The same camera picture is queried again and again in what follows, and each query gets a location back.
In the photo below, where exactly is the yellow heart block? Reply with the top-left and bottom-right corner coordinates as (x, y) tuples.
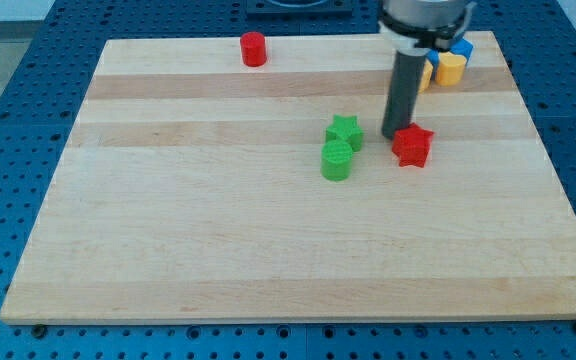
(435, 52), (468, 86)

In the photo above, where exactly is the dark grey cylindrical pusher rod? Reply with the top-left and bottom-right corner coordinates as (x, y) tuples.
(381, 48), (428, 140)

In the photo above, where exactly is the green star block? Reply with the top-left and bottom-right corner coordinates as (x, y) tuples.
(325, 114), (364, 152)

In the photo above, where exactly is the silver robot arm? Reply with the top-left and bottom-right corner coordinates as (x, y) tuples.
(378, 0), (476, 140)

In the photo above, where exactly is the green cylinder block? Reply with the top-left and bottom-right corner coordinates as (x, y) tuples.
(320, 140), (354, 181)

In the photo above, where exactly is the blue block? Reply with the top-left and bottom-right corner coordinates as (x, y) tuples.
(427, 38), (474, 69)

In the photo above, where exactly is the red cylinder block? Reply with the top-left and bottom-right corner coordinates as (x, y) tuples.
(240, 32), (267, 67)

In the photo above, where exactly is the red star block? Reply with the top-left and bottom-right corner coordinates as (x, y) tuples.
(391, 123), (434, 168)

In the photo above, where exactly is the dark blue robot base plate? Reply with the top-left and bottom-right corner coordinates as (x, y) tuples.
(243, 0), (353, 16)

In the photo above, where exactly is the wooden board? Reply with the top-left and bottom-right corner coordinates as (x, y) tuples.
(0, 31), (576, 325)

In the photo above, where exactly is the yellow block behind rod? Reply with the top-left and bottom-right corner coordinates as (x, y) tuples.
(418, 60), (434, 93)

